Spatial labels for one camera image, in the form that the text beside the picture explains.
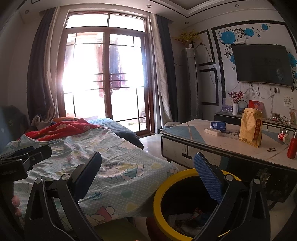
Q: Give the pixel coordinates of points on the yellow rimmed black bin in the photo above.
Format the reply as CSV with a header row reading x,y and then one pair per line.
x,y
160,201

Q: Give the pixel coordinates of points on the green cloth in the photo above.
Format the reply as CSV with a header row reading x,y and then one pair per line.
x,y
120,229

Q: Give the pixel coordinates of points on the white printed plastic bag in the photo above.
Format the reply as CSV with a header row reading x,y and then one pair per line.
x,y
179,220

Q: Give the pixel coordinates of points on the yellow artificial flowers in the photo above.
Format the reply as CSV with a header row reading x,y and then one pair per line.
x,y
188,36

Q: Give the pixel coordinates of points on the blue tissue packet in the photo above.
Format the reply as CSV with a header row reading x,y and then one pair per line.
x,y
218,125

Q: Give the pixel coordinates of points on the red bottle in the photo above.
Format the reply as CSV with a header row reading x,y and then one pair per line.
x,y
292,146

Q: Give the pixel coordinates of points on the red gift box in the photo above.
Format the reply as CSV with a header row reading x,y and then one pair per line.
x,y
256,105

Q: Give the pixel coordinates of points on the red printed blanket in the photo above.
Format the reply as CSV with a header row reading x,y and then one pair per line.
x,y
69,128

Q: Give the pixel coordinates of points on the black round basket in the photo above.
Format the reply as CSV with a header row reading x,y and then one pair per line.
x,y
241,107

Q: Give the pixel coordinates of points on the red white can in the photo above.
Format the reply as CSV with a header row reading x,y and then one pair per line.
x,y
283,136

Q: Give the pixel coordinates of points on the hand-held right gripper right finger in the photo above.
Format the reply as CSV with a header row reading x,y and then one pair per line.
x,y
207,176

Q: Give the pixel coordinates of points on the kraft paper bag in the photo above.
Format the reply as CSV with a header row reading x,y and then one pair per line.
x,y
250,128

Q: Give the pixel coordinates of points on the small metal rings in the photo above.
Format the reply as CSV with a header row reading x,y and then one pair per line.
x,y
271,150

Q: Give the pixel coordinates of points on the white vase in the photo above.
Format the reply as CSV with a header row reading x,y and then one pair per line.
x,y
235,109

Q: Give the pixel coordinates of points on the blue quilted bed cover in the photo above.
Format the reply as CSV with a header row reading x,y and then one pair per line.
x,y
120,129

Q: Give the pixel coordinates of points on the black wall television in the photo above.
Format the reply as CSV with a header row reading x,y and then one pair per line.
x,y
262,66

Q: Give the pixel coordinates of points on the white flat box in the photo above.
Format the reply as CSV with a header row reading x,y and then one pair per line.
x,y
212,131

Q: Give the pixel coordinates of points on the cartoon printed bed sheet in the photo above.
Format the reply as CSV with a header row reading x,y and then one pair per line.
x,y
116,162

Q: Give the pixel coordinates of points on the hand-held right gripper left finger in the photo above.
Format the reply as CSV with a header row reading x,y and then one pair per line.
x,y
89,172

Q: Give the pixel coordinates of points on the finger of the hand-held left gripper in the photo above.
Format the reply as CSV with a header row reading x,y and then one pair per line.
x,y
38,156
23,151

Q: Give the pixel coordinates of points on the marble top coffee table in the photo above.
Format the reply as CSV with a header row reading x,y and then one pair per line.
x,y
185,132

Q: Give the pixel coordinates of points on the blue white plastic bucket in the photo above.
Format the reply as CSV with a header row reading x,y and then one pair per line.
x,y
172,124

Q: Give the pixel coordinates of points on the grey cloth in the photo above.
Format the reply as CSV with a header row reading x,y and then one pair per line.
x,y
41,122

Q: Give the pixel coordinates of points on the white paper note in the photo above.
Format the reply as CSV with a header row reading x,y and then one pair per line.
x,y
289,99

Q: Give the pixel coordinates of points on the orange pillow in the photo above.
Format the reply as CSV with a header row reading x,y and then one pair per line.
x,y
66,119

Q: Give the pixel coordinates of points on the dark blue curtain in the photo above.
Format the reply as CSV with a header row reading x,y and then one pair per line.
x,y
165,41
38,69

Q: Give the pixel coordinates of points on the wall socket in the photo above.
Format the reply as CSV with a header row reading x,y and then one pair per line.
x,y
276,90

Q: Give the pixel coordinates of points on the person's left hand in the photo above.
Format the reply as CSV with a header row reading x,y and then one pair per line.
x,y
16,205

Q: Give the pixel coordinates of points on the grey standing air conditioner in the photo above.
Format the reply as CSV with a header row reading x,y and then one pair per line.
x,y
190,88

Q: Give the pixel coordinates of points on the small white camera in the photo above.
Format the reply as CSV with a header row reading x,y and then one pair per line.
x,y
190,45

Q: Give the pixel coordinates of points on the black television cabinet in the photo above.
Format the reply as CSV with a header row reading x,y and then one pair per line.
x,y
271,125

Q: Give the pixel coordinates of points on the brown framed glass door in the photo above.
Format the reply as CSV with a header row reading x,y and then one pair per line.
x,y
105,81

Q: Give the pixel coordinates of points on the purple box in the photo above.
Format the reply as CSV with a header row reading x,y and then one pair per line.
x,y
227,108

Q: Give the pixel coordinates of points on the dark headboard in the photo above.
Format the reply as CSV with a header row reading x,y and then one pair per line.
x,y
11,125

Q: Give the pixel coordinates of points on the beige curtain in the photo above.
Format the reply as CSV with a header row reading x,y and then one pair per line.
x,y
51,92
162,97

